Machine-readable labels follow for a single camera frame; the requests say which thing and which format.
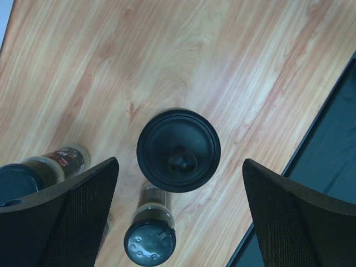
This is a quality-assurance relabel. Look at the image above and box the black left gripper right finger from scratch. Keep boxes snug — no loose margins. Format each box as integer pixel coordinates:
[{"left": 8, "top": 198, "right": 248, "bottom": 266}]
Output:
[{"left": 242, "top": 159, "right": 355, "bottom": 266}]

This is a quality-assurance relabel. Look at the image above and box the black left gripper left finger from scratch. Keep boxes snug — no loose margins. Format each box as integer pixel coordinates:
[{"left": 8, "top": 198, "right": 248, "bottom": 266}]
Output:
[{"left": 1, "top": 157, "right": 119, "bottom": 266}]

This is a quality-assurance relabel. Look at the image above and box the small spice bottle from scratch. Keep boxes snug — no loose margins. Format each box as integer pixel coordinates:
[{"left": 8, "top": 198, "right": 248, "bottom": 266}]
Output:
[
  {"left": 123, "top": 181, "right": 176, "bottom": 266},
  {"left": 1, "top": 144, "right": 91, "bottom": 206}
]

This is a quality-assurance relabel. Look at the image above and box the black-knob lid glass jar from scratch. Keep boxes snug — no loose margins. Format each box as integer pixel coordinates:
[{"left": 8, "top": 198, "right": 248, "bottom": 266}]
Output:
[{"left": 136, "top": 108, "right": 221, "bottom": 193}]

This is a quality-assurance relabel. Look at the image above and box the black base cloth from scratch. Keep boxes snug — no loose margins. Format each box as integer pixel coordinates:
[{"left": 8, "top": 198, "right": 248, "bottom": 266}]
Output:
[{"left": 229, "top": 58, "right": 355, "bottom": 266}]

